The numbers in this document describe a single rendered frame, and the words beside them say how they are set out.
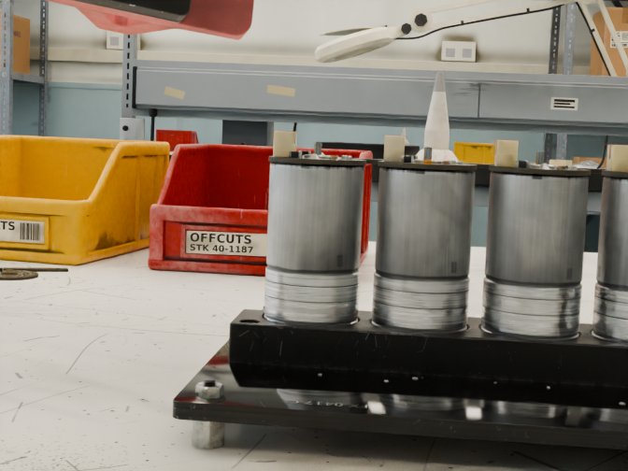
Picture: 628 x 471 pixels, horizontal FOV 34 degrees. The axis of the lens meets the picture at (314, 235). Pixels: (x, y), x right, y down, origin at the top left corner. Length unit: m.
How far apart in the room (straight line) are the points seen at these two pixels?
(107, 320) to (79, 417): 0.12
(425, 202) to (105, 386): 0.10
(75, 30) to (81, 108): 0.35
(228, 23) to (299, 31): 4.33
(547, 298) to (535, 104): 2.25
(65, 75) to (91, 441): 4.66
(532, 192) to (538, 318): 0.03
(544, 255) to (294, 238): 0.06
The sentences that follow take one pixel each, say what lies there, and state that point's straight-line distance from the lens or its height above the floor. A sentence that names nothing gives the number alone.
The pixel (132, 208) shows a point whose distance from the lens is 0.57.
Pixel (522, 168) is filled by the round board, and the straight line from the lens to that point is 0.25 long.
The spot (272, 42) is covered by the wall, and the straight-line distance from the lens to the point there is 4.68.
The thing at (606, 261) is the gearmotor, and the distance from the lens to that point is 0.27.
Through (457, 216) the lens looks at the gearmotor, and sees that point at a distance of 0.26.
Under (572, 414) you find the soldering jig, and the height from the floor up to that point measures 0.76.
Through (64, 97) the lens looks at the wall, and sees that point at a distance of 4.87.
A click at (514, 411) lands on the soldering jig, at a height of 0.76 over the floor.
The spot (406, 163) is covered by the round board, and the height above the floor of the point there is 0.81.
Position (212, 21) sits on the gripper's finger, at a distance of 0.33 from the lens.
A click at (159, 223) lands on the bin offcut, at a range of 0.50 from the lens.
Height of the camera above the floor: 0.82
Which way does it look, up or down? 6 degrees down
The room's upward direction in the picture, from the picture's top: 2 degrees clockwise
